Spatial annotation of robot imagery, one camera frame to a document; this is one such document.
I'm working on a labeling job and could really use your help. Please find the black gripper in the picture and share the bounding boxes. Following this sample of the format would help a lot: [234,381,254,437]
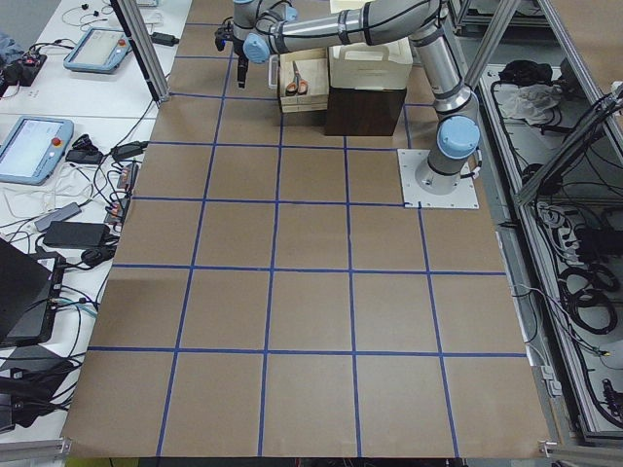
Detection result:
[214,18,248,89]

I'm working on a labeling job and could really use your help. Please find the white drawer handle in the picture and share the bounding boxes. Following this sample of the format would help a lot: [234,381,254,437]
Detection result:
[268,55,279,90]

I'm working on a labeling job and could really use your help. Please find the grey orange handled scissors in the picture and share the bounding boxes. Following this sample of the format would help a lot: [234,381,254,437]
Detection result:
[285,61,309,96]

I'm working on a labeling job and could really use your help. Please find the light wooden drawer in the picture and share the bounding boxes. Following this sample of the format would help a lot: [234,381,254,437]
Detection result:
[277,49,329,114]

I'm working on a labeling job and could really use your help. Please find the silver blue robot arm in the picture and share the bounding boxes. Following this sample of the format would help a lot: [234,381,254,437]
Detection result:
[214,1,481,189]

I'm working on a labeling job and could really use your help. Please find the black power adapter on desk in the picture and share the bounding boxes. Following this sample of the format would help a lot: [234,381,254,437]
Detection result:
[150,32,179,47]

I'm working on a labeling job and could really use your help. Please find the white plastic tray box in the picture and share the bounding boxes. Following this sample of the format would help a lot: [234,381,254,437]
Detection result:
[329,38,414,90]

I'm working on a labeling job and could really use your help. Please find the dark brown wooden cabinet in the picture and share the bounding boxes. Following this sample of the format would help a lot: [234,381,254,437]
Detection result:
[325,87,407,136]

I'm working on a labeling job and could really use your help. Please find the blue teach pendant far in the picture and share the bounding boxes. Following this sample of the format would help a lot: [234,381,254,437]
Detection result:
[63,27,130,74]

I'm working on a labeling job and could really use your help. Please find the blue teach pendant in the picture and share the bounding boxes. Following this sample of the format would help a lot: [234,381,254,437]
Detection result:
[1,116,74,186]
[63,27,130,74]

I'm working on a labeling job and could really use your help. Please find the blue teach pendant near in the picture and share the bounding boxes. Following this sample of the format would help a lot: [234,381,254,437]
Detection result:
[1,116,74,186]

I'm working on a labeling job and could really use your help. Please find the grey usb hub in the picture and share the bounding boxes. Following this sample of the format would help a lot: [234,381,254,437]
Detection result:
[34,202,82,233]

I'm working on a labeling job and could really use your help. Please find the black power adapter brick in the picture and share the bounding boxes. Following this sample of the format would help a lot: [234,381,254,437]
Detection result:
[43,221,110,249]

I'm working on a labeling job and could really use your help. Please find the crumpled white cloth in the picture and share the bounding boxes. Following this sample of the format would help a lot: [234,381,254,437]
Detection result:
[500,84,563,126]

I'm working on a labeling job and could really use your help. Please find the black laptop computer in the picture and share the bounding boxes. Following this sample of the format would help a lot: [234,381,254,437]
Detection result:
[1,240,66,347]

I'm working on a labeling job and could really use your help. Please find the aluminium frame post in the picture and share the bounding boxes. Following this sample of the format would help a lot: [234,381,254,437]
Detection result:
[110,0,169,106]

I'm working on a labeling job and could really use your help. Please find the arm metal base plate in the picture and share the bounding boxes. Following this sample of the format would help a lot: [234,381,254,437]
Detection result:
[397,149,479,210]

